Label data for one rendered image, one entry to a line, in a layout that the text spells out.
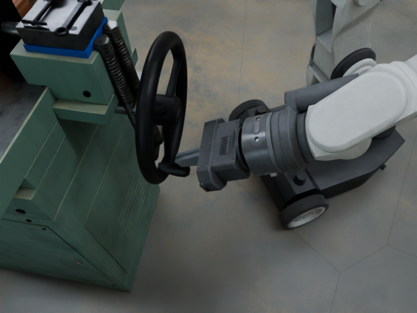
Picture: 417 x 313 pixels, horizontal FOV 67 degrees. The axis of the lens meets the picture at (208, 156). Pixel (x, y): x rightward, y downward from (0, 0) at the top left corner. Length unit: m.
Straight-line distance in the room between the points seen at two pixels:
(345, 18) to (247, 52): 1.25
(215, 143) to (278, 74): 1.50
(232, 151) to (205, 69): 1.50
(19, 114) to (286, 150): 0.41
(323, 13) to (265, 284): 0.95
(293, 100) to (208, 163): 0.15
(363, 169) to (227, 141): 1.02
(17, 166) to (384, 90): 0.50
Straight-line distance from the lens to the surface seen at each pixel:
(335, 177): 1.37
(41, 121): 0.58
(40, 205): 0.62
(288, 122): 0.41
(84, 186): 0.75
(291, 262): 1.35
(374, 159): 1.48
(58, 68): 0.55
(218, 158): 0.46
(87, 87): 0.55
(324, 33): 1.05
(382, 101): 0.38
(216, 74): 1.90
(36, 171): 0.59
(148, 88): 0.48
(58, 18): 0.54
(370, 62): 1.05
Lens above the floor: 1.27
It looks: 57 degrees down
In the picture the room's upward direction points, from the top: straight up
